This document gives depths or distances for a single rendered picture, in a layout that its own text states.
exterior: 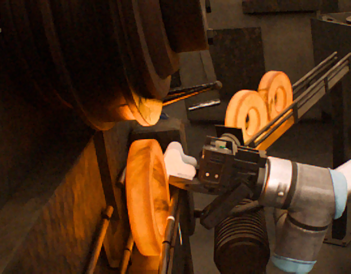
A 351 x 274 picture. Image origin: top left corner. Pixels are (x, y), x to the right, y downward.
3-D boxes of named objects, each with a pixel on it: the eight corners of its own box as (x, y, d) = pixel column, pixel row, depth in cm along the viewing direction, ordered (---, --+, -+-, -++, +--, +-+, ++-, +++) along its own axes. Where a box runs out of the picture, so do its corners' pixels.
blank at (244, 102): (219, 103, 119) (231, 104, 117) (252, 81, 130) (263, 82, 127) (229, 162, 125) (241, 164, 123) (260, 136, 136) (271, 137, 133)
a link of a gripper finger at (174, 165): (148, 139, 90) (199, 150, 90) (142, 170, 92) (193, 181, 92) (145, 145, 87) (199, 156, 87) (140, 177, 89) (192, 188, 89)
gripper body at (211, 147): (202, 134, 93) (266, 147, 93) (193, 177, 96) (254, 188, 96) (201, 149, 86) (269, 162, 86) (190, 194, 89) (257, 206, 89)
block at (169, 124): (144, 241, 105) (124, 133, 97) (149, 224, 112) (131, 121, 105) (194, 238, 104) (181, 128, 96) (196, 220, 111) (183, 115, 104)
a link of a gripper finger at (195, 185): (171, 166, 92) (218, 176, 91) (169, 175, 92) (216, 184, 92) (168, 177, 87) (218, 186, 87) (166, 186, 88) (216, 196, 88)
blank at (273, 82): (252, 81, 130) (263, 82, 127) (278, 64, 140) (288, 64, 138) (260, 136, 136) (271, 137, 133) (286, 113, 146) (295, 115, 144)
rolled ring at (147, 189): (160, 123, 85) (140, 125, 86) (141, 165, 68) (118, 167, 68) (174, 221, 91) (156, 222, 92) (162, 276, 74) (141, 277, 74)
